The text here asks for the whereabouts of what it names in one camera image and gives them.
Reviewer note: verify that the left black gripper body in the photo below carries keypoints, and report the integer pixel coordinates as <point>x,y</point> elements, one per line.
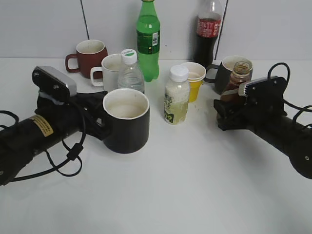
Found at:
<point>83,113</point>

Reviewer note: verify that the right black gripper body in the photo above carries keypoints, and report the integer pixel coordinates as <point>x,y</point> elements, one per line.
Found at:
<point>266,104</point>

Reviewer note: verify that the brown coffee bottle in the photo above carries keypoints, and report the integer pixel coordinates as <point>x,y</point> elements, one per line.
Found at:
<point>239,75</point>

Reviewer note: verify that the black ceramic mug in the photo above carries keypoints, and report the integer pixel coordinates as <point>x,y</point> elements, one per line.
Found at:
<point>127,120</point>

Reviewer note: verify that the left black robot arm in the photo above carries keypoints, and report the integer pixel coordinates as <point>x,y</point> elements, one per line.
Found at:
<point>22,141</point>

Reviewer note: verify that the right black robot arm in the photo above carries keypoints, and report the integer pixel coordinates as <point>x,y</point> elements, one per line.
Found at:
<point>291,138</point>

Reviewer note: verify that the lower yellow paper cup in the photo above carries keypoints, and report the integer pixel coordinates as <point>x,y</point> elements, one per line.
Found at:
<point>194,89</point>

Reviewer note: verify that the yellow paper cup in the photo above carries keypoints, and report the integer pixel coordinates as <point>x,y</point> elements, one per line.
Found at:
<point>196,71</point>
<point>194,89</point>

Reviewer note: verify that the upper yellow paper cup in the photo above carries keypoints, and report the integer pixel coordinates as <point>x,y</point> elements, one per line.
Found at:
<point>196,71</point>

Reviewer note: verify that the grey-blue ceramic mug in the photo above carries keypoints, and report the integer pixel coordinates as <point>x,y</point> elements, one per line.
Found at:
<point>223,71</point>

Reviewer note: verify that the white ceramic mug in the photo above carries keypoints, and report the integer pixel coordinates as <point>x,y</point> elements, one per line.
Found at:
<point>110,66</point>

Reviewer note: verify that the red-brown ceramic mug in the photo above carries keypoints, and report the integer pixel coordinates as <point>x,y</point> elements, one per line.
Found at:
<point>89,54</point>

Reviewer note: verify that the clear water bottle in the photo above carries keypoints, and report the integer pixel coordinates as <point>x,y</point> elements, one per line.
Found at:
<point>130,75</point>

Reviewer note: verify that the yellow-green juice bottle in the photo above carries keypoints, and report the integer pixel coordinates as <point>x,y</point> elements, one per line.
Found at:
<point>176,95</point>

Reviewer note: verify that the cola bottle red label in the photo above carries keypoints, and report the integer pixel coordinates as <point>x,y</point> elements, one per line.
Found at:
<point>207,30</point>

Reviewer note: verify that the green soda bottle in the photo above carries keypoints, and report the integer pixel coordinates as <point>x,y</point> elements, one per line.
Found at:
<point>148,40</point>

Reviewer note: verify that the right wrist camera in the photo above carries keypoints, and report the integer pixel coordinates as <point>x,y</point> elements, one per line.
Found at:
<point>249,88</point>

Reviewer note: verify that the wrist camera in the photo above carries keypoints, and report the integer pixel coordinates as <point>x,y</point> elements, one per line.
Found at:
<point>54,83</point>
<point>249,88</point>

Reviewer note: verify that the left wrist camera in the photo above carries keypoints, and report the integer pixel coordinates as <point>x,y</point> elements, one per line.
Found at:
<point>54,83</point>

